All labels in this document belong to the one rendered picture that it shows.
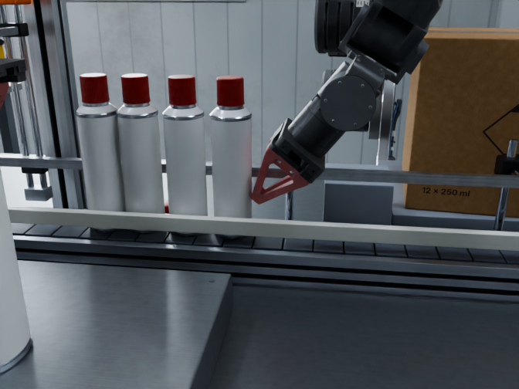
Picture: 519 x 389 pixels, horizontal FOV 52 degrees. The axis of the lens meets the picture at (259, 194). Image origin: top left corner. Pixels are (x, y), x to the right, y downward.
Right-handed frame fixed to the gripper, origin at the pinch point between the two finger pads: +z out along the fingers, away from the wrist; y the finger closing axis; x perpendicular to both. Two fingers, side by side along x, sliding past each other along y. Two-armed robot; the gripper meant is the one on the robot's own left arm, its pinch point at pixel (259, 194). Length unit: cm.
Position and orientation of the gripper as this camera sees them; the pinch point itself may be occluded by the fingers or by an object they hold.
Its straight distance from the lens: 68.9
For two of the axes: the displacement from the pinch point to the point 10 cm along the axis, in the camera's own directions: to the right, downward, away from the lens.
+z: -6.2, 7.1, 3.4
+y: -1.2, 3.4, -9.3
